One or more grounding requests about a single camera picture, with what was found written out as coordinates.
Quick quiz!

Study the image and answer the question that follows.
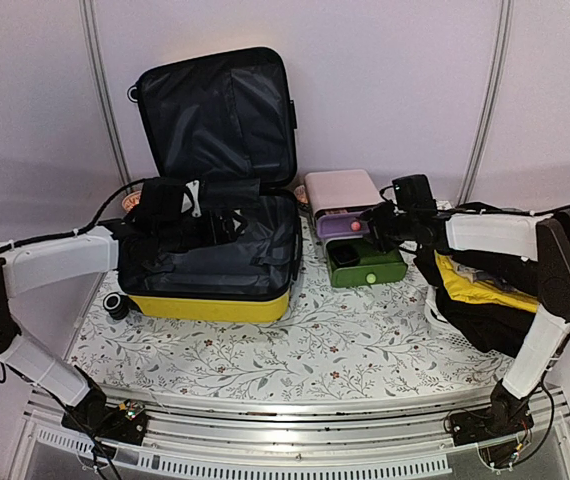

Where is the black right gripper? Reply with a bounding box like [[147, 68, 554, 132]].
[[358, 199, 418, 253]]

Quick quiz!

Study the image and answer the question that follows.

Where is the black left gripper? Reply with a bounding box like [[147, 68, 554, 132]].
[[156, 205, 247, 253]]

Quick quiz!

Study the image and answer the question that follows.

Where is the green drawer box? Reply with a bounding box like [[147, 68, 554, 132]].
[[325, 238, 408, 288]]

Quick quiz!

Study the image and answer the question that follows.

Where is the pink purple drawer box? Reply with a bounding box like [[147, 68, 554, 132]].
[[304, 169, 381, 240]]

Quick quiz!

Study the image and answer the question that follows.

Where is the black gold-edged box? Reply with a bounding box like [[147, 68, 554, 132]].
[[328, 244, 360, 268]]

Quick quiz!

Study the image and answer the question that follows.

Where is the yellow cloth item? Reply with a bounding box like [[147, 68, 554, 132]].
[[434, 253, 539, 313]]

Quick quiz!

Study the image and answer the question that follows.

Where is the yellow Pikachu suitcase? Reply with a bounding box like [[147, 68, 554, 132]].
[[103, 47, 302, 323]]

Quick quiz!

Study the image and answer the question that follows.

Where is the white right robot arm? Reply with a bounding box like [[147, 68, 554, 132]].
[[359, 174, 570, 399]]

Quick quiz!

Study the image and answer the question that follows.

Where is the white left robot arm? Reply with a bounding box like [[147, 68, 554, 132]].
[[0, 177, 249, 434]]

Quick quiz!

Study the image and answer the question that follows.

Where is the red patterned cup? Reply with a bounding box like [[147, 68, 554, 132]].
[[121, 191, 141, 213]]

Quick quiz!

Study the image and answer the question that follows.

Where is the floral table mat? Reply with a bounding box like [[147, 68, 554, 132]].
[[69, 231, 511, 403]]

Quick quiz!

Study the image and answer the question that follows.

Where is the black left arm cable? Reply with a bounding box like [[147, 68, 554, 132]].
[[0, 178, 151, 391]]

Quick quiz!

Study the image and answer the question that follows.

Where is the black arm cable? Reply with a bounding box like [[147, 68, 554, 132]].
[[380, 185, 570, 471], [0, 178, 151, 391]]

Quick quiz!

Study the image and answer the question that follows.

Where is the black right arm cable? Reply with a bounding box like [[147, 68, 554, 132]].
[[380, 185, 570, 471]]

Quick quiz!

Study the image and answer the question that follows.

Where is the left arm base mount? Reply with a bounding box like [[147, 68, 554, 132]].
[[61, 400, 149, 446]]

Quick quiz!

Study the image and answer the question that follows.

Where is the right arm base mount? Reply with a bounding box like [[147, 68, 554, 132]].
[[443, 377, 545, 446]]

